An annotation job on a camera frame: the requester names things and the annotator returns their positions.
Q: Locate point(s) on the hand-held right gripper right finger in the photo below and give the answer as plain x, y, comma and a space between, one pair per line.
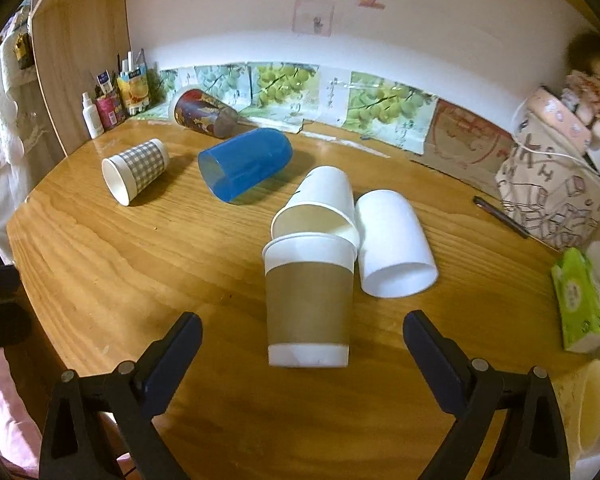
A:
440, 366

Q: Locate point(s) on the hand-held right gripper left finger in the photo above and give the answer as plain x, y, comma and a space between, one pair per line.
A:
166, 375

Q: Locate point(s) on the brown sleeved paper cup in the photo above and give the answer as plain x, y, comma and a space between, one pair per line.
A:
309, 305

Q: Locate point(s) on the white paper cup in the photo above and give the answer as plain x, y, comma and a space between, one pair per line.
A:
393, 245
325, 200

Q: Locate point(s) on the checkered paper cup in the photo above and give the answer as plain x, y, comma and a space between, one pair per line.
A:
136, 166

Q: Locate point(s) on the blue plastic cup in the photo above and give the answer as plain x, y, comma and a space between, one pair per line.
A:
250, 164

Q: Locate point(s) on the dark red printed cup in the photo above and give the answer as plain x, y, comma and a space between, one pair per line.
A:
202, 112

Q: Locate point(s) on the green tissue pack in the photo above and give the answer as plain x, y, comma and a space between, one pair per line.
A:
578, 300

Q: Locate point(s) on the black pen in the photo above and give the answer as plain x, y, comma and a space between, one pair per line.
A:
500, 216

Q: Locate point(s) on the black chair part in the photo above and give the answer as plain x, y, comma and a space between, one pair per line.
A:
0, 305

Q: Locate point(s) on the patterned paper bag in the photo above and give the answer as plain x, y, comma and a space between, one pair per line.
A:
550, 195

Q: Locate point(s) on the red printed cardboard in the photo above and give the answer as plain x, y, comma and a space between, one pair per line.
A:
467, 142

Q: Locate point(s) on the white plastic bottle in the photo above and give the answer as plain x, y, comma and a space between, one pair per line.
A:
92, 116

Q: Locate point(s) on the pink round box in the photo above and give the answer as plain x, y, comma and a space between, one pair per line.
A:
560, 115

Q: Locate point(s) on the yellow snack packet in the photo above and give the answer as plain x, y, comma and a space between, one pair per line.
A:
133, 89

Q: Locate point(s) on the grape printed cardboard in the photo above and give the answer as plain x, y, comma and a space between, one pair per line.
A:
300, 96

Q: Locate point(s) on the white hanging cloth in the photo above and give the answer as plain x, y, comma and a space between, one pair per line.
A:
5, 115

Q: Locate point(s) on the stuffed toy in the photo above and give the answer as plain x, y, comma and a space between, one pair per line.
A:
592, 85

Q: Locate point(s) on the wooden side panel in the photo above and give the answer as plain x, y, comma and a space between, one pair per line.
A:
80, 55

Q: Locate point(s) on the pink drawing wall sticker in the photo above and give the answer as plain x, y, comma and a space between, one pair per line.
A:
315, 15

